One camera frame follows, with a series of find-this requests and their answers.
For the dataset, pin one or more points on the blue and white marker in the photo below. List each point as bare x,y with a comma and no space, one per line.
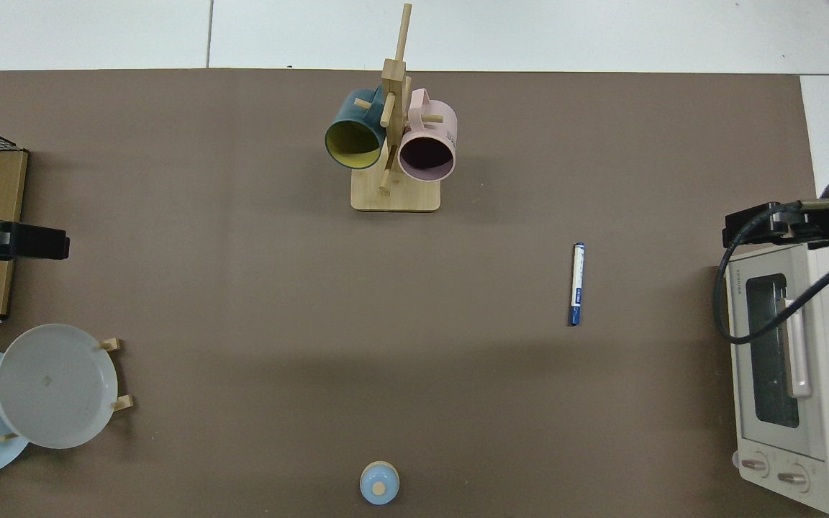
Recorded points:
577,284

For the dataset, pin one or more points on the grey plate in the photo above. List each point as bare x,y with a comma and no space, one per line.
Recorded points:
55,388

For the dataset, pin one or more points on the wooden plate rack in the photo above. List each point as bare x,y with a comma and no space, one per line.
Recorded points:
121,403

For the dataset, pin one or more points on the brown table cloth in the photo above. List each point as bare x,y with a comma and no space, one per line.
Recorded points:
278,302

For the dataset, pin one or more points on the pink mug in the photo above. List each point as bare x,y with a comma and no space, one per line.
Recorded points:
437,122

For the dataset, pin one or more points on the dark teal mug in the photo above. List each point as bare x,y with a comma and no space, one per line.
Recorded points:
346,115

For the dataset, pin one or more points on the wooden cup stand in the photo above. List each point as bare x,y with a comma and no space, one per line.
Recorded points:
394,196

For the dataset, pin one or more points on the small blue round thing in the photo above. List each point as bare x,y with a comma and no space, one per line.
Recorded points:
378,483

